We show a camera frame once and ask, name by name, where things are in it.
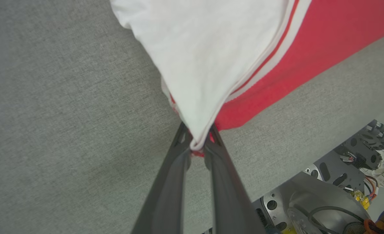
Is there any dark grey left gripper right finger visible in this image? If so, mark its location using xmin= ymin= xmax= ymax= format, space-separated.
xmin=204 ymin=124 xmax=266 ymax=234

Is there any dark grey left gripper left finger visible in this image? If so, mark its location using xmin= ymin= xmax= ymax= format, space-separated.
xmin=131 ymin=122 xmax=193 ymax=234

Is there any red and white basketball jersey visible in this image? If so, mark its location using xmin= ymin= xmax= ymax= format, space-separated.
xmin=109 ymin=0 xmax=384 ymax=158

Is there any black mecanum wheel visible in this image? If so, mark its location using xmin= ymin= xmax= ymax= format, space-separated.
xmin=360 ymin=119 xmax=384 ymax=150

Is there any black cable on robot base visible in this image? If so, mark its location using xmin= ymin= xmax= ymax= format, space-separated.
xmin=307 ymin=206 xmax=372 ymax=234

